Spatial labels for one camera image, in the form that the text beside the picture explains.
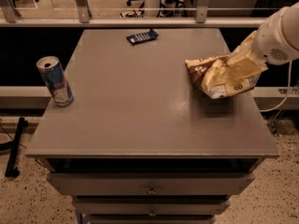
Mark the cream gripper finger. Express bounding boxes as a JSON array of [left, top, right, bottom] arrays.
[[201, 59, 249, 91]]

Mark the brown sea salt chip bag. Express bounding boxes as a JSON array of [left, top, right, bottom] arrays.
[[185, 55, 262, 99]]

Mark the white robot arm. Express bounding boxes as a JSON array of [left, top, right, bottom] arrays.
[[201, 3, 299, 97]]

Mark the blue rxbar blueberry bar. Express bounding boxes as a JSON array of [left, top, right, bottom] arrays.
[[126, 29, 159, 46]]

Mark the grey drawer cabinet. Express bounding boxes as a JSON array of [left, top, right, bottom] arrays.
[[27, 28, 278, 224]]

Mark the top grey drawer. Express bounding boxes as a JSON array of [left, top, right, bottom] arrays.
[[47, 173, 254, 196]]

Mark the grey drawer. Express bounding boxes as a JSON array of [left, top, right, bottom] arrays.
[[73, 198, 230, 216], [47, 173, 254, 196]]

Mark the blue silver energy drink can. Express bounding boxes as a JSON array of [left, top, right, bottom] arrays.
[[36, 56, 74, 106]]

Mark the middle grey drawer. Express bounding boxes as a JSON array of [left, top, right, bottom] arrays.
[[73, 198, 230, 216]]

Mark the black stand leg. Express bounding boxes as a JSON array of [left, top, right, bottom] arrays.
[[5, 118, 29, 177]]

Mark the white cable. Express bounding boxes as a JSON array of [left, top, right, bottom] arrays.
[[259, 61, 293, 113]]

